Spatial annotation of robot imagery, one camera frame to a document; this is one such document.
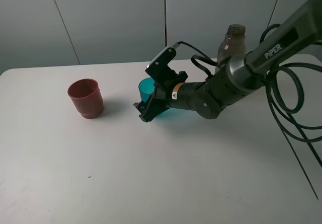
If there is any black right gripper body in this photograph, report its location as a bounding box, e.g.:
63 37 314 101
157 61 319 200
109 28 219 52
137 70 202 123

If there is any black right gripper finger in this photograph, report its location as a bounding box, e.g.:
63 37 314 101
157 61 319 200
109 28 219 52
133 101 148 114

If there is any teal translucent plastic cup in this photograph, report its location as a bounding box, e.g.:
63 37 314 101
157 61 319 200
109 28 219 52
138 78 174 123

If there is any smoky clear plastic bottle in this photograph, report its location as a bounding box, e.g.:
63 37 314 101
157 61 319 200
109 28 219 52
217 24 246 63

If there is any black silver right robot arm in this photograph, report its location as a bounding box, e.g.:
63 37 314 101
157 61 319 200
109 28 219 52
134 0 321 122

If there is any red plastic cup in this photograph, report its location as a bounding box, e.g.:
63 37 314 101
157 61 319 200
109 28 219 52
67 79 104 119

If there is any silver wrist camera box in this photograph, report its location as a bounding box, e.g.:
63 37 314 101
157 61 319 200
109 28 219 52
146 46 177 69

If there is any black camera cable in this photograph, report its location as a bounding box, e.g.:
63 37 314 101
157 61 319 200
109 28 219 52
175 24 322 200

